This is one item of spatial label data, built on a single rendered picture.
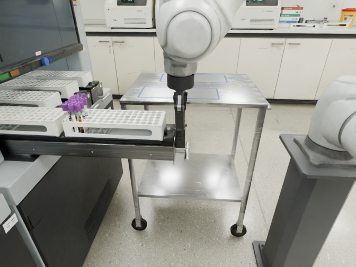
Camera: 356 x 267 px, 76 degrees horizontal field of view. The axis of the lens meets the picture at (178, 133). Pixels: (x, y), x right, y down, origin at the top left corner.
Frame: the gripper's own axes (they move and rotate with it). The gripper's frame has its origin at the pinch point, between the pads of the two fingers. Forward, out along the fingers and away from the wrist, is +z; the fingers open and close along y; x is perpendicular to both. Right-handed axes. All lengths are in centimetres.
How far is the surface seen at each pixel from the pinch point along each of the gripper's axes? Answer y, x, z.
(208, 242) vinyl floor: -21, 14, 80
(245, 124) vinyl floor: -169, 61, 80
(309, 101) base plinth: -234, 155, 77
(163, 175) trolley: -43, -13, 52
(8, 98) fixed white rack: -12, -64, -7
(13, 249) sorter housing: 26, -45, 23
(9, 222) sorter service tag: 23, -45, 15
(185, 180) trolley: -39, 0, 52
